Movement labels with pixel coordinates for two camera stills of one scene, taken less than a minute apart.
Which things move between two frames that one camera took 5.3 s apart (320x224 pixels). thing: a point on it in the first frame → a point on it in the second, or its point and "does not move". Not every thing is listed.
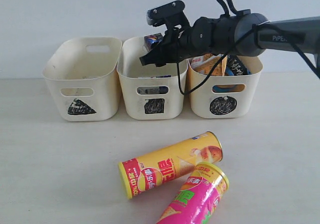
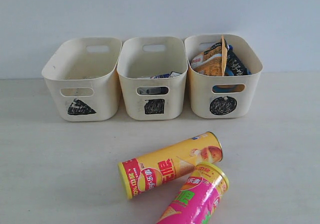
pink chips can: x=196 y=200 does not move
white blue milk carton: x=153 y=90 does not move
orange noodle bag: x=204 y=64 does not move
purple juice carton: x=152 y=40 → x=174 y=74
